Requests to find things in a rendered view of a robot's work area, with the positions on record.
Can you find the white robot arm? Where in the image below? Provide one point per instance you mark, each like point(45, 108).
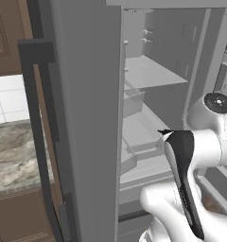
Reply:
point(206, 145)

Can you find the grey fridge door bin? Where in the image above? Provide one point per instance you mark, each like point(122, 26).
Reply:
point(132, 104)

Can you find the grey fridge shelf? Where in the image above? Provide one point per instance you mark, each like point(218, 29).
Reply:
point(150, 72)

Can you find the grey fridge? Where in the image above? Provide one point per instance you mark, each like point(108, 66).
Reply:
point(169, 44)

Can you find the brown wooden base cupboard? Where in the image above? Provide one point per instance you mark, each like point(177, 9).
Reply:
point(20, 217)

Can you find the brown wooden wall cupboard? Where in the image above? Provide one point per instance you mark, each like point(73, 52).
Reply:
point(8, 34)

